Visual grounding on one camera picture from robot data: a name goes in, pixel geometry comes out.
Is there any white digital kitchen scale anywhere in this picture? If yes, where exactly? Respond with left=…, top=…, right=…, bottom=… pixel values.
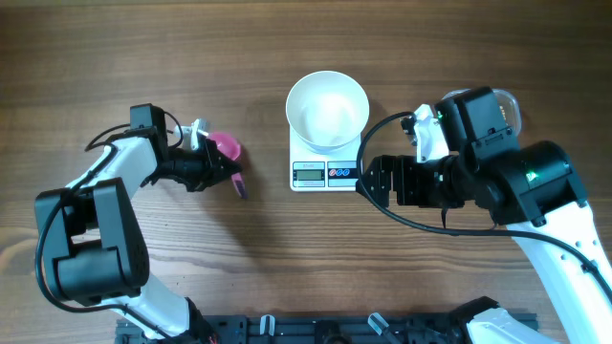
left=289, top=129, right=361, bottom=192

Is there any right black cable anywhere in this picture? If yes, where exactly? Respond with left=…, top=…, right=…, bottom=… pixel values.
left=356, top=111, right=612, bottom=302

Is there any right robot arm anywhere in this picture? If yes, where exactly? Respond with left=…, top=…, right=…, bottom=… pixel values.
left=356, top=87, right=611, bottom=343

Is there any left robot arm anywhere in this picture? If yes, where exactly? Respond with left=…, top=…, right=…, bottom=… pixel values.
left=34, top=103, right=242, bottom=343

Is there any white bowl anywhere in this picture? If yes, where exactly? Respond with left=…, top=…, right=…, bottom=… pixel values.
left=285, top=71, right=370, bottom=152

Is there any pink plastic measuring scoop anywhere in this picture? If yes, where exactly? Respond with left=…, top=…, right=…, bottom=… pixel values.
left=208, top=132, right=248, bottom=199

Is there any left black cable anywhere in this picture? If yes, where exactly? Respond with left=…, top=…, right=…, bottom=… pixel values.
left=33, top=110, right=186, bottom=340

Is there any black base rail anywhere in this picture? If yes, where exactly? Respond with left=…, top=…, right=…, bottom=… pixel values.
left=114, top=312, right=539, bottom=344

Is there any black cable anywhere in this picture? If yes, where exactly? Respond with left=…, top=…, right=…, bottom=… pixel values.
left=356, top=111, right=612, bottom=302
left=33, top=110, right=186, bottom=340

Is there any clear plastic container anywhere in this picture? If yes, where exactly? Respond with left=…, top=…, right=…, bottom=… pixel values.
left=432, top=88, right=522, bottom=136

